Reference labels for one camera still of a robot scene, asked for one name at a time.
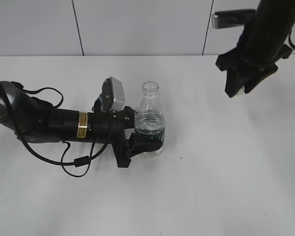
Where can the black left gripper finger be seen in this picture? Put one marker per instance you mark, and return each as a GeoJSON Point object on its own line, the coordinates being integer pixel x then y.
{"type": "Point", "coordinates": [128, 117]}
{"type": "Point", "coordinates": [147, 146]}

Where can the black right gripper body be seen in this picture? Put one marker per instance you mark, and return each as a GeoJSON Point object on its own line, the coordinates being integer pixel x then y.
{"type": "Point", "coordinates": [263, 62]}

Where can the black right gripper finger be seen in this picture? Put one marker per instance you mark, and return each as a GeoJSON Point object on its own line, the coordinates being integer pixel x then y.
{"type": "Point", "coordinates": [235, 81]}
{"type": "Point", "coordinates": [254, 80]}

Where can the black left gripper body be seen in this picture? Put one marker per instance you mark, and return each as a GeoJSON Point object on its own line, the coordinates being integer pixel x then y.
{"type": "Point", "coordinates": [108, 128]}

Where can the white green bottle cap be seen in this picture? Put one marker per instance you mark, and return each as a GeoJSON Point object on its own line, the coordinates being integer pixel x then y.
{"type": "Point", "coordinates": [239, 94]}

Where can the clear cestbon water bottle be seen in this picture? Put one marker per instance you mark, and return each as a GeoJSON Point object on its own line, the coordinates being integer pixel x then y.
{"type": "Point", "coordinates": [150, 119]}

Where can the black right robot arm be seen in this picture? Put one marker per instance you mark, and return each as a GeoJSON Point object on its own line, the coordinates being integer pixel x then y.
{"type": "Point", "coordinates": [260, 46]}

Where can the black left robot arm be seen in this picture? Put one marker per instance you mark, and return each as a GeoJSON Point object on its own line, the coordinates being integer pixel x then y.
{"type": "Point", "coordinates": [35, 121]}

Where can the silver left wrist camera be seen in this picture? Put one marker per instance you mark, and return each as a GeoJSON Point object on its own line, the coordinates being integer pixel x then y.
{"type": "Point", "coordinates": [112, 97]}

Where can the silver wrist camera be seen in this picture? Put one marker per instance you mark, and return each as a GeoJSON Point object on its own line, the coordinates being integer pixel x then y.
{"type": "Point", "coordinates": [112, 97]}
{"type": "Point", "coordinates": [231, 18]}

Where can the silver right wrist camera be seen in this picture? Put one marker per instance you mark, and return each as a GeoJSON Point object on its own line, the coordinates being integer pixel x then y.
{"type": "Point", "coordinates": [231, 18]}

